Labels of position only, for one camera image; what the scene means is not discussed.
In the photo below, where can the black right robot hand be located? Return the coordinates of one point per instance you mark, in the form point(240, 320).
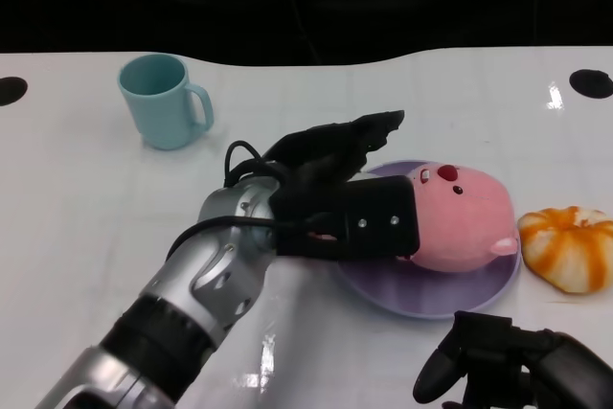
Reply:
point(541, 366)

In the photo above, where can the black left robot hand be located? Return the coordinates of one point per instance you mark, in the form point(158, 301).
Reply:
point(325, 150)

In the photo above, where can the pink plush doll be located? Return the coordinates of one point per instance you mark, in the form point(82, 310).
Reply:
point(464, 227)

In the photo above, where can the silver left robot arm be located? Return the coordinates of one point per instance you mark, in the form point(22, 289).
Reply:
point(191, 284)

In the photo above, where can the purple plastic plate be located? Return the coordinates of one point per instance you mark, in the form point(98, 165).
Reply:
point(421, 294)

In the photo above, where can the orange striped bun toy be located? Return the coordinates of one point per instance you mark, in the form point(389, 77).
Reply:
point(570, 251)

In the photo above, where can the teal plastic cup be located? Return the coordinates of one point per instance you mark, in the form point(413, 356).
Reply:
point(158, 102)

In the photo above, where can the black table grommet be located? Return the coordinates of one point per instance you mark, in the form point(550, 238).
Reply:
point(593, 83)
point(10, 91)

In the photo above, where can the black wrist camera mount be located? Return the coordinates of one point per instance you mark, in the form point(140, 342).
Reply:
point(373, 222)

